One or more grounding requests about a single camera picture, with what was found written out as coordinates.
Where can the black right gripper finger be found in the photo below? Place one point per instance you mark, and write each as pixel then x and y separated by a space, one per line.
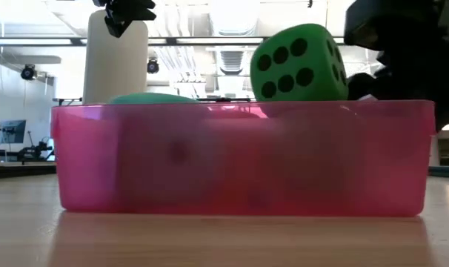
pixel 361 87

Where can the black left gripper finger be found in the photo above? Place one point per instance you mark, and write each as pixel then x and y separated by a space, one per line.
pixel 122 20

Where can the large green foam die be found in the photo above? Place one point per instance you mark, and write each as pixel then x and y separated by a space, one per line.
pixel 298 63

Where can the large cyan foam die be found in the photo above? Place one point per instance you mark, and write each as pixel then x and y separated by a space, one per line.
pixel 150 98

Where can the pink translucent plastic bin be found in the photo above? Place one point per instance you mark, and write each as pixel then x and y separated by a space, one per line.
pixel 98 167

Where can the black background robot arm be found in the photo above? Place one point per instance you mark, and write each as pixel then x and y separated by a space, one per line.
pixel 33 150

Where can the white shade table lamp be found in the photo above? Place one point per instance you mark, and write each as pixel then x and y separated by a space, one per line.
pixel 115 66

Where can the black ceiling spotlight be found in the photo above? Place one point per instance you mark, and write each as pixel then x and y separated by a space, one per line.
pixel 153 66
pixel 28 71

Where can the black monitor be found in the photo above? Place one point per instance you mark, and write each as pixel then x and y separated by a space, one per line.
pixel 13 130

